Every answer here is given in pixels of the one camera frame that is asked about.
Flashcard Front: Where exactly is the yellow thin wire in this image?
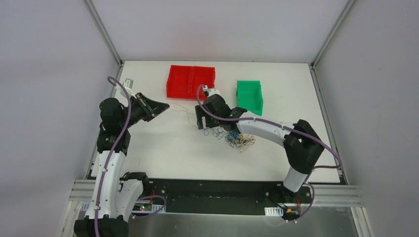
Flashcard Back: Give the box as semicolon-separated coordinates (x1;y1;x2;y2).
167;104;199;129

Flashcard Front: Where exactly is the bundle of thin wires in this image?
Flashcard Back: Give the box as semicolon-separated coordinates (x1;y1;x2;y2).
203;125;256;154

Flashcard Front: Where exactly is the red two-compartment plastic bin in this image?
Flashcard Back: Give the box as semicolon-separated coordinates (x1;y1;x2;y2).
166;65;215;100

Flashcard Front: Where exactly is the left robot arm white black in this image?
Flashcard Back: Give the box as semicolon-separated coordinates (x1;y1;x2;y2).
74;93;170;237

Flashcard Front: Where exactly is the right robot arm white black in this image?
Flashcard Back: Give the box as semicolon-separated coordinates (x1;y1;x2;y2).
195;94;325;202

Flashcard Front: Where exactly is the green plastic bin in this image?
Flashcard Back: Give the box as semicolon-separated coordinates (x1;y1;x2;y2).
236;80;264;116

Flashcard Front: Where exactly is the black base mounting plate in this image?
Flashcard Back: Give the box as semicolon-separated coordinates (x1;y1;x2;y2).
143;179;312;216

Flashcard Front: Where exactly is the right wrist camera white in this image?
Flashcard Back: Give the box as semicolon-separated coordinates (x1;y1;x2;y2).
202;85;221;97

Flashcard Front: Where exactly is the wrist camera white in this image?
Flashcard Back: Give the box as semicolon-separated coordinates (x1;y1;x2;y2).
202;85;221;97
123;78;134;97

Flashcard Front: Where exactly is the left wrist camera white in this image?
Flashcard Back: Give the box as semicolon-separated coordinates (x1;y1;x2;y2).
123;78;134;97

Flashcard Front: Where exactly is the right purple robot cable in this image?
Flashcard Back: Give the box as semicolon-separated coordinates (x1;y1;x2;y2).
197;84;343;184

